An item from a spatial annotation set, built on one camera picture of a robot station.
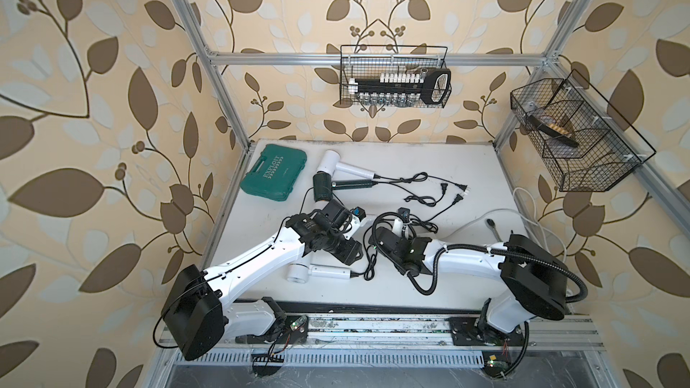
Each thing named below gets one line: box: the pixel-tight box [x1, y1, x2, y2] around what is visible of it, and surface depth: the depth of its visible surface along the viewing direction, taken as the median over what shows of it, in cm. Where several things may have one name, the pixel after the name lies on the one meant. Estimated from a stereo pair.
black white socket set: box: [348, 68, 452, 106], surface depth 87 cm
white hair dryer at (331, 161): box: [316, 149, 377, 179], surface depth 111 cm
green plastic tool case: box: [239, 143, 308, 202], surface depth 107 cm
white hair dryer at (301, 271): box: [286, 260, 354, 283], surface depth 84 cm
